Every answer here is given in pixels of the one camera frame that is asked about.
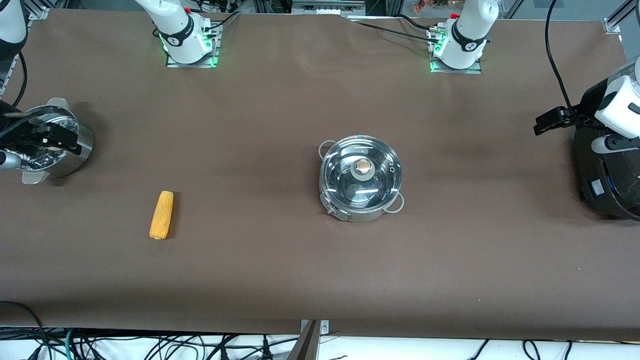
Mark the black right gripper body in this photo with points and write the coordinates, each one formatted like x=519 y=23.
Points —
x=14 y=136

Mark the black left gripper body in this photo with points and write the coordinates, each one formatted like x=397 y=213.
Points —
x=581 y=114

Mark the yellow corn cob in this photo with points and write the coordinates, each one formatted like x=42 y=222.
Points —
x=162 y=215

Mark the glass lid with beige knob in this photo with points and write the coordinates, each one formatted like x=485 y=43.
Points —
x=363 y=167

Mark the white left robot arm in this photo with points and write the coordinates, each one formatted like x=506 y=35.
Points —
x=467 y=35

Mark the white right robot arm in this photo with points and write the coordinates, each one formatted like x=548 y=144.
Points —
x=185 y=35

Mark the steel steamer pot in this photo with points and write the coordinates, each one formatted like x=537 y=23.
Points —
x=75 y=157

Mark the black rice cooker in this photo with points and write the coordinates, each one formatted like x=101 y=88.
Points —
x=610 y=185

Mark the brown table cover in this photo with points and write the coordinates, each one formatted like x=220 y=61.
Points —
x=250 y=125

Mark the grey metal box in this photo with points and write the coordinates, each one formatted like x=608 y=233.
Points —
x=325 y=7

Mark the dark metal strut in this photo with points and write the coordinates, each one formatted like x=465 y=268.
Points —
x=305 y=347

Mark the aluminium side rail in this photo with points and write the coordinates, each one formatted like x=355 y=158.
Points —
x=6 y=80

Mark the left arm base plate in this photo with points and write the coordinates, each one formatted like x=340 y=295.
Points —
x=475 y=70

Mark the aluminium frame profile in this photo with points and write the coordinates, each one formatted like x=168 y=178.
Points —
x=39 y=12
x=612 y=25

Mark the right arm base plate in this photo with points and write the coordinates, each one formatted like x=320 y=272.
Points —
x=210 y=59

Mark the silver edge bracket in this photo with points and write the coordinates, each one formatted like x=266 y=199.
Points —
x=324 y=327

